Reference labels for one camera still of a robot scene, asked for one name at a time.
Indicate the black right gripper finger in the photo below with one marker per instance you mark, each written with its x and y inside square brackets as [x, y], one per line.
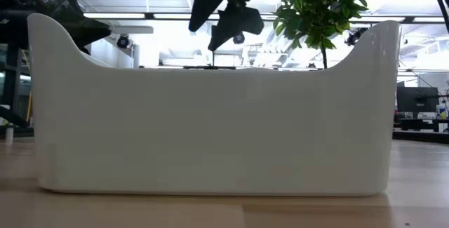
[238, 22]
[207, 0]

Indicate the white plastic basket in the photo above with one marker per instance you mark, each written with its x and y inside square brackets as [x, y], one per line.
[210, 129]

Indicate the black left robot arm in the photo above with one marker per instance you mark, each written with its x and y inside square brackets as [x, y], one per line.
[14, 24]

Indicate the black ceiling spotlight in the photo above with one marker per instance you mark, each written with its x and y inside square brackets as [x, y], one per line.
[353, 38]
[239, 39]
[122, 41]

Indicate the black tripod stand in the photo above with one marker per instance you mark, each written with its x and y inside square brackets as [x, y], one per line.
[210, 67]

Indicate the green plant in black pot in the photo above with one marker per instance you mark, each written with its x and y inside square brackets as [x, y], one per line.
[319, 7]

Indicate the black computer monitor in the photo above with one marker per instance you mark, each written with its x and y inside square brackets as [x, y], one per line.
[417, 100]

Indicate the dark office desk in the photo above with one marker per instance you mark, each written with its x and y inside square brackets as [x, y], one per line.
[421, 122]

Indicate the black frame post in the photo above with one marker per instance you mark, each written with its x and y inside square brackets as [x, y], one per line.
[13, 80]

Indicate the black table edge rail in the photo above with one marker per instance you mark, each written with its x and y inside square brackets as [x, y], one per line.
[421, 136]

